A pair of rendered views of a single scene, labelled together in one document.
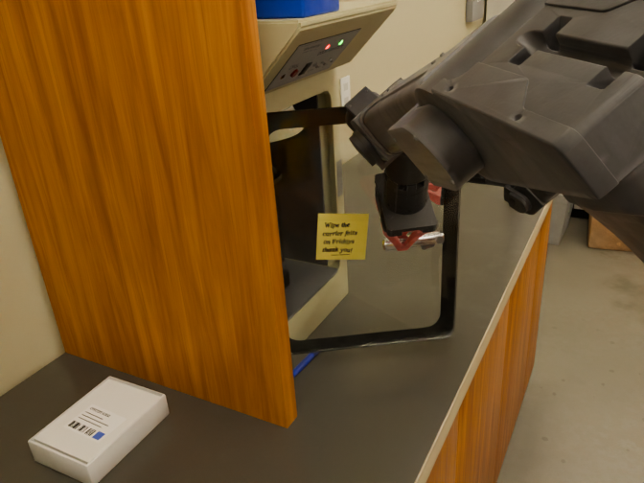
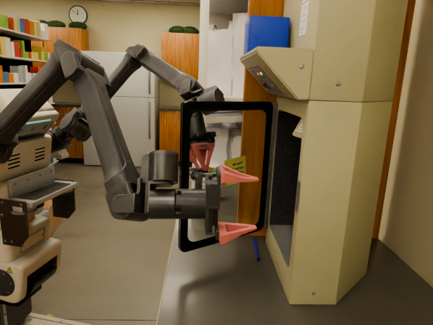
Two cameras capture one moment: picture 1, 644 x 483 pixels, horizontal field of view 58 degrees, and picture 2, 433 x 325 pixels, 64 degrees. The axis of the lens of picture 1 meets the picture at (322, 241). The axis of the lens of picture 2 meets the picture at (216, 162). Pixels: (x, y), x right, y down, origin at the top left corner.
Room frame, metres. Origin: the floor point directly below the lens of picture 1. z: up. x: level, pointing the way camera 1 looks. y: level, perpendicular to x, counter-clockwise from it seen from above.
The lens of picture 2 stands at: (1.58, -0.59, 1.44)
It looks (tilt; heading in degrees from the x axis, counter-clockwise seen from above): 13 degrees down; 148
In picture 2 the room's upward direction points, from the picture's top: 2 degrees clockwise
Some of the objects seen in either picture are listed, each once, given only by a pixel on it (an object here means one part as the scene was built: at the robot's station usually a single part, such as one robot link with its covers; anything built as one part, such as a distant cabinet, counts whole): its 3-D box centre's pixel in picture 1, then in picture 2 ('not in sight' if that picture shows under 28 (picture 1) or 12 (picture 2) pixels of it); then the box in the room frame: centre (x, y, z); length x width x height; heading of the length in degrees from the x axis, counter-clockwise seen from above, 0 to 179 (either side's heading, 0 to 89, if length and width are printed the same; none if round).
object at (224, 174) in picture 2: not in sight; (233, 186); (1.07, -0.22, 1.25); 0.09 x 0.07 x 0.07; 61
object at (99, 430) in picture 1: (102, 426); not in sight; (0.69, 0.35, 0.96); 0.16 x 0.12 x 0.04; 151
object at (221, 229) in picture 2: not in sight; (232, 220); (1.07, -0.22, 1.18); 0.09 x 0.07 x 0.07; 61
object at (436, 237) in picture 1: (412, 236); not in sight; (0.78, -0.13, 1.20); 0.10 x 0.05 x 0.03; 94
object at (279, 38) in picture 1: (322, 45); (269, 75); (0.90, -0.02, 1.46); 0.32 x 0.11 x 0.10; 150
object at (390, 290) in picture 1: (359, 237); (227, 173); (0.81, -0.06, 1.19); 0.30 x 0.01 x 0.40; 94
